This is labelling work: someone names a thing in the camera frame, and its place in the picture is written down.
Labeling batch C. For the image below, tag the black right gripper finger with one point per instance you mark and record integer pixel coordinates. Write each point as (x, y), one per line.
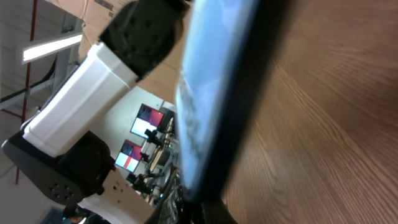
(173, 208)

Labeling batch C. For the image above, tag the blue screen smartphone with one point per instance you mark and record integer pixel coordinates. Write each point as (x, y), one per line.
(227, 52)

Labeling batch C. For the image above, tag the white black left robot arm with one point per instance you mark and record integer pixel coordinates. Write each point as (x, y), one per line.
(56, 149)

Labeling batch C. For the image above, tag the lower computer monitor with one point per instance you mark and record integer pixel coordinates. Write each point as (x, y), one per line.
(129, 156)

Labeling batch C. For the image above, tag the computer monitor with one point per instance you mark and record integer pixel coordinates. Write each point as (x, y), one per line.
(129, 156)
(147, 119)

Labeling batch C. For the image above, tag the upper computer monitor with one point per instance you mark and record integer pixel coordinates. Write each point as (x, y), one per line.
(147, 119)

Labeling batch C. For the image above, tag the ceiling light fixture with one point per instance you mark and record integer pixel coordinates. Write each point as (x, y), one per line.
(42, 48)

